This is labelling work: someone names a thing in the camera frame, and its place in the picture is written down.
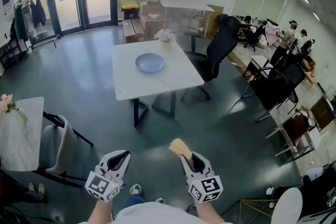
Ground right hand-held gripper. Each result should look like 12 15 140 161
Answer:
180 151 224 204

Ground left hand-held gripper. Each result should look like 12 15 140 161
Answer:
85 150 131 202

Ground yellow sponge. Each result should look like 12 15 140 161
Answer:
168 138 193 158

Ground big blue plate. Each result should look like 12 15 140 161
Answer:
135 52 165 74

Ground person's left forearm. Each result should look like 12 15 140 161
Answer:
87 198 114 224

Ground person's right forearm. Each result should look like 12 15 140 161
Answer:
195 200 224 224

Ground person's left shoe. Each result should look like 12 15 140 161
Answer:
129 183 143 196

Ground person's blue jeans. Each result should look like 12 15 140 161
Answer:
122 193 145 210

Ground grey padded chair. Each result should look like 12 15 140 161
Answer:
34 111 94 188

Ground white marble table black legs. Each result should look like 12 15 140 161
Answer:
111 39 205 128

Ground grey marble side table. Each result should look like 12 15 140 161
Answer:
0 97 45 173

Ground metal chair brown seat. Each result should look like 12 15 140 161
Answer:
266 106 317 159

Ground black mesh visitor chair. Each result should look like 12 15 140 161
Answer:
249 59 307 123

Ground black mesh office chair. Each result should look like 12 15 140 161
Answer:
181 16 241 102

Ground white round device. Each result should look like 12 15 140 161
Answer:
301 166 327 185

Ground pink flowers in glass vase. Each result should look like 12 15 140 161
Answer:
0 93 28 123

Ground pink flowers in white vase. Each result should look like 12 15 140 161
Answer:
153 28 177 52

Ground black clothes rack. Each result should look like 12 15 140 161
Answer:
13 0 62 48

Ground large cardboard box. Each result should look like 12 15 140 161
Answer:
139 14 169 41

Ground brown wooden board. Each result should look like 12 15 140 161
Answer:
207 4 225 39

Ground black bin yellow lid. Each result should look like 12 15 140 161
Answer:
120 0 140 20

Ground medium stacked cardboard box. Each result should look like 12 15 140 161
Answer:
139 0 166 18

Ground white folding table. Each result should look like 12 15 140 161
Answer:
160 0 215 35

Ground dark hanging jacket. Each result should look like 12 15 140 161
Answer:
29 0 47 28

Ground green hanging jacket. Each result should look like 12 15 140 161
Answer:
10 5 29 41

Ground gold wire frame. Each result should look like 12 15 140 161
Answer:
240 198 279 224

